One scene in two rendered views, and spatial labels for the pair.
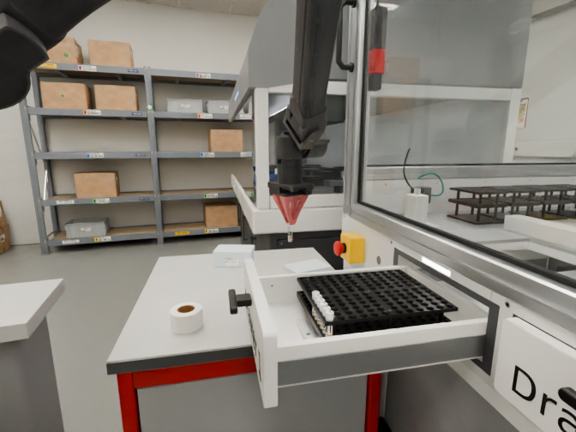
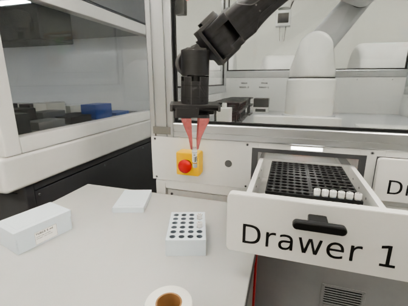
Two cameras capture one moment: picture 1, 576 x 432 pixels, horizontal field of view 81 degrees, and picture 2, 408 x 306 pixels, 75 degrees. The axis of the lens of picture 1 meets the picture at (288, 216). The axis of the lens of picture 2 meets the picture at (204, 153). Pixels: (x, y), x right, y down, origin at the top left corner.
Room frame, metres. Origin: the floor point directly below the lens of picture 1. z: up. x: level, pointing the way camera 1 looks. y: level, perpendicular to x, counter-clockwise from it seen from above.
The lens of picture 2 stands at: (0.48, 0.48, 1.11)
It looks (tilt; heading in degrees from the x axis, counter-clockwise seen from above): 15 degrees down; 299
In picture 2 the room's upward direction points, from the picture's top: straight up
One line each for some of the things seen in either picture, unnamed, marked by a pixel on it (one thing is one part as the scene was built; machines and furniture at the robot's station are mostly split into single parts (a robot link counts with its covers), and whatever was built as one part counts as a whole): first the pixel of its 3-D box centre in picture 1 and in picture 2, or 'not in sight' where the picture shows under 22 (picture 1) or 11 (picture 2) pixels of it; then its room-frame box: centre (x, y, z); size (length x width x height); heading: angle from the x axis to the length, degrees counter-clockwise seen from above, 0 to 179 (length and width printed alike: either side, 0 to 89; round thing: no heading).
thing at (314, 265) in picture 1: (307, 267); (133, 200); (1.03, -0.06, 0.77); 0.13 x 0.09 x 0.02; 120
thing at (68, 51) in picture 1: (57, 54); not in sight; (3.82, 2.43, 2.11); 0.41 x 0.33 x 0.29; 109
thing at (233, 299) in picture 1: (240, 300); (317, 223); (0.51, 0.08, 0.91); 0.07 x 0.04 x 0.01; 12
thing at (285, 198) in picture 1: (288, 204); (191, 127); (0.78, 0.00, 1.02); 0.07 x 0.07 x 0.09; 34
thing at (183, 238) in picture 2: not in sight; (187, 232); (0.78, 0.02, 0.78); 0.12 x 0.08 x 0.04; 120
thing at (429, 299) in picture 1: (368, 307); (306, 189); (0.56, -0.14, 0.87); 0.22 x 0.18 x 0.06; 102
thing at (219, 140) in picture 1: (225, 141); not in sight; (4.38, 0.79, 1.22); 0.41 x 0.32 x 0.28; 109
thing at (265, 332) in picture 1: (256, 316); (314, 232); (0.52, 0.05, 0.87); 0.29 x 0.02 x 0.11; 12
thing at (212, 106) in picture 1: (223, 109); not in sight; (4.36, 0.81, 1.61); 0.40 x 0.30 x 0.17; 109
